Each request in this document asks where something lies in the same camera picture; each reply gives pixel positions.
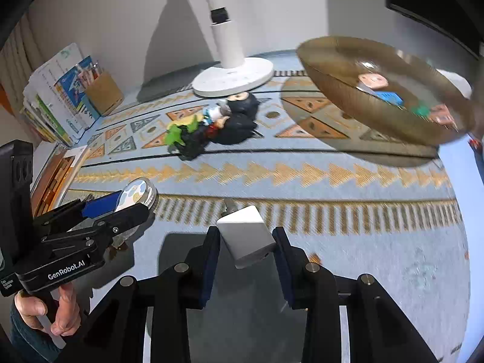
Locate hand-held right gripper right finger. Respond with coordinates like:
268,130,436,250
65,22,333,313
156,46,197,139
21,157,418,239
272,227,439,363

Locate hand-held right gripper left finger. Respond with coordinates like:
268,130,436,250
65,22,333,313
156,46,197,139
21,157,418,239
66,227,222,363

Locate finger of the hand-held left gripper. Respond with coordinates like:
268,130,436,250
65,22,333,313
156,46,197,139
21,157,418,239
40,202,151,255
33,192,122,232

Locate white charger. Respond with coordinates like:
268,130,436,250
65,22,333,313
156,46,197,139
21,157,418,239
216,198,276,269

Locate green frilly toy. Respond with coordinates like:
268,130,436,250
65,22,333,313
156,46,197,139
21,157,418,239
164,119,201,148

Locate small blue white toy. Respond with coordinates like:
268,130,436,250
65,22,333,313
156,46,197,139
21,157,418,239
202,106,231,123

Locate black white figure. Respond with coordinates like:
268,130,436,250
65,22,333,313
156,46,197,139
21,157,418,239
227,93,260,116

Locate gold ribbed bowl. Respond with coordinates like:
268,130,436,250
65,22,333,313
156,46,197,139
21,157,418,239
297,36,476,146

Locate blue rectangular box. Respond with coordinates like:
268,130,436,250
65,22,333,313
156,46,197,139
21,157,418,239
372,90,403,107

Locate pink case with flower knob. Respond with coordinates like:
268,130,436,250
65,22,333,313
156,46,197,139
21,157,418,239
357,71,390,90

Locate small brown box figure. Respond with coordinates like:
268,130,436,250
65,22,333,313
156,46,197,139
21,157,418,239
429,105,456,126

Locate person's left forearm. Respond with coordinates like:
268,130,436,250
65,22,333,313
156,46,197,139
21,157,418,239
9,304,61,363

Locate person's left hand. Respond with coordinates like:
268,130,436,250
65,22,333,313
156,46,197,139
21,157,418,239
14,283,83,348

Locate brown wooden box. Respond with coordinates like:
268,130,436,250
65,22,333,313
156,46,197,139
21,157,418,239
32,147,72,216

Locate row of green books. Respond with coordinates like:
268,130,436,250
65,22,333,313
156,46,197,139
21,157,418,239
21,94,72,146

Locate woven pen holder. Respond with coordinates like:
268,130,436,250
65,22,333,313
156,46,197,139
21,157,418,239
85,71,125,117

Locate blue illustrated book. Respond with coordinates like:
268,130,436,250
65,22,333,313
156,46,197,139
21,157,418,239
55,56,100,122

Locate stack of books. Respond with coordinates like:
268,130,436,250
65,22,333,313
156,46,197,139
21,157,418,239
28,43,95,144

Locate white fan stand base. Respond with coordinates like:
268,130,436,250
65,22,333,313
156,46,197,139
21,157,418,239
192,0,275,98

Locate white round object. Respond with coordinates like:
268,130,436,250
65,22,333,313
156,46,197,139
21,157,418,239
439,68,473,99

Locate black monitor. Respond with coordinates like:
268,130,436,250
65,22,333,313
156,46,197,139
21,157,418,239
383,0,484,59

